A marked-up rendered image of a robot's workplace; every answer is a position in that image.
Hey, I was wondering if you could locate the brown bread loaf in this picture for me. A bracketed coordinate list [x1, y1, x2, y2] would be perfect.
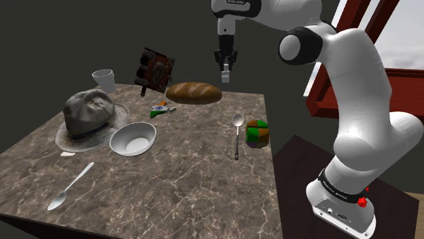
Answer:
[165, 81, 223, 105]

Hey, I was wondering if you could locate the dark brown ornate book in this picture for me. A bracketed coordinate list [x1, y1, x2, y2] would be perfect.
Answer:
[134, 47, 176, 98]

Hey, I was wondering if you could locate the multicoloured puzzle ball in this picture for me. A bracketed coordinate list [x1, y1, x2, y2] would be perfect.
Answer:
[245, 119, 270, 149]

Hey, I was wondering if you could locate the orange white green flag figure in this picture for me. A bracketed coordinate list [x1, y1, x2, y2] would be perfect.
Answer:
[149, 100, 177, 120]

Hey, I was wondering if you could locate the white cup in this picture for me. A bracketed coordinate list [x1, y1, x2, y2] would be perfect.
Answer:
[91, 69, 117, 94]

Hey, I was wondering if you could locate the white bowl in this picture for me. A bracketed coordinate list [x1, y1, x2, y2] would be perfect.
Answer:
[109, 122, 158, 158]

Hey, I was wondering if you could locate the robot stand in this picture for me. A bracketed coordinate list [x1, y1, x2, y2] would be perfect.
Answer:
[272, 134, 420, 239]

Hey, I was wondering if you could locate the marble table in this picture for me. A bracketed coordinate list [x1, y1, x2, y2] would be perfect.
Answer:
[0, 83, 284, 239]

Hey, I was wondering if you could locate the worn grey hat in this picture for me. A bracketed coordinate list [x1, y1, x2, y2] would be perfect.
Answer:
[54, 88, 130, 153]

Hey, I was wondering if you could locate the red framed window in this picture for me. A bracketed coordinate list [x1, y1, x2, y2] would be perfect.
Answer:
[302, 0, 424, 120]

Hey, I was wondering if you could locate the silver spoon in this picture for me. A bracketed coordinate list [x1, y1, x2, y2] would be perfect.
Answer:
[47, 161, 95, 212]

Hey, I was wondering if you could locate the spoon with black handle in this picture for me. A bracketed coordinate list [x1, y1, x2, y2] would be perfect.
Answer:
[231, 113, 245, 161]

